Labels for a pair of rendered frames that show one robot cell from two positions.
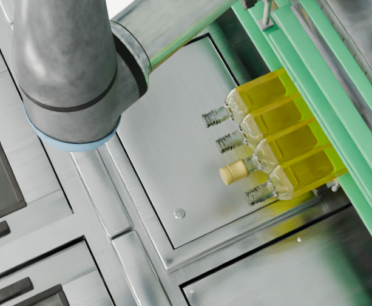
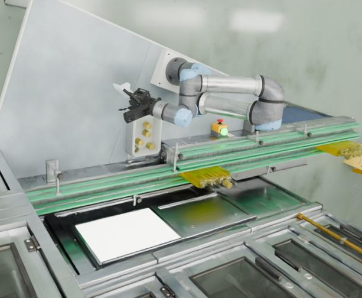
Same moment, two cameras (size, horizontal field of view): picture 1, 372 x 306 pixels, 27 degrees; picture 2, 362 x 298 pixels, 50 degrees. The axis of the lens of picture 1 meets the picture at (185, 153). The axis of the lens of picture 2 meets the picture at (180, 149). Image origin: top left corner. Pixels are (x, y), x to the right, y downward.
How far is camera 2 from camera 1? 2.15 m
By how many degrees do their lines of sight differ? 76
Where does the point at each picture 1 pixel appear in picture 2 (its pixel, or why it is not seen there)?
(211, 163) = (212, 208)
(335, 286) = (243, 194)
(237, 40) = not seen: hidden behind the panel
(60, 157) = (221, 244)
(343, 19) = (184, 145)
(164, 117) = (197, 217)
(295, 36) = (189, 153)
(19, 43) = (279, 87)
